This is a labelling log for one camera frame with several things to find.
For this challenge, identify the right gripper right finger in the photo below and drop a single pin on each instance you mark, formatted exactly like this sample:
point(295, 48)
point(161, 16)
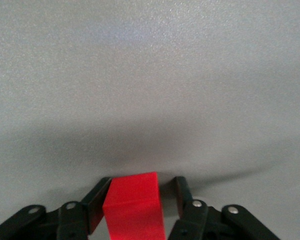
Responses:
point(187, 215)

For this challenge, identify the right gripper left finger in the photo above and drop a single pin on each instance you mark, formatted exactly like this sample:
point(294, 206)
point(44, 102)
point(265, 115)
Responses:
point(95, 207)

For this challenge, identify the red cube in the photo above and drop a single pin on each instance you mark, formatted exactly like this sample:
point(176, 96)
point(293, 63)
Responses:
point(133, 210)

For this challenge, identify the grey table mat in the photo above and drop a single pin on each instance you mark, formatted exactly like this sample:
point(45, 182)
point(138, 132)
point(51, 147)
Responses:
point(150, 75)

